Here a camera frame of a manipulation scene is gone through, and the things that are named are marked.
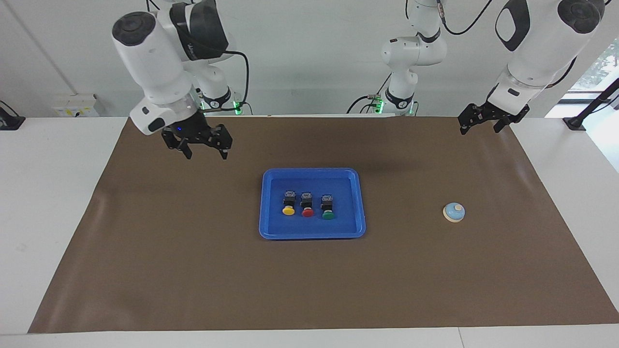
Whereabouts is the light blue desk bell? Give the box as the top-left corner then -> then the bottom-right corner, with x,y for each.
442,202 -> 466,223

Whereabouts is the blue plastic tray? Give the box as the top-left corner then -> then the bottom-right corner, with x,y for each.
258,168 -> 367,240

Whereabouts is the black angled stand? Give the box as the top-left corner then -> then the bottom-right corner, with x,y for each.
563,77 -> 619,131

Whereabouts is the window with greenery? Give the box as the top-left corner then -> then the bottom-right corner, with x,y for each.
561,38 -> 619,104

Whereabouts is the brown table mat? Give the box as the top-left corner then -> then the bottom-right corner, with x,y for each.
28,116 -> 619,334

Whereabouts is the black table clamp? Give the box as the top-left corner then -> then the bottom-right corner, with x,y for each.
0,100 -> 26,131

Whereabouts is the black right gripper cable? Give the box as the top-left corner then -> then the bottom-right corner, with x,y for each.
196,50 -> 250,116

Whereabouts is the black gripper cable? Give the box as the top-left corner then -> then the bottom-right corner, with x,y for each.
196,50 -> 250,116
438,0 -> 494,36

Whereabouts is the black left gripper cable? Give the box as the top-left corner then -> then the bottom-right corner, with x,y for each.
438,0 -> 494,36

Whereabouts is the white wall socket box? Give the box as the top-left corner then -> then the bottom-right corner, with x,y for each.
52,93 -> 101,118

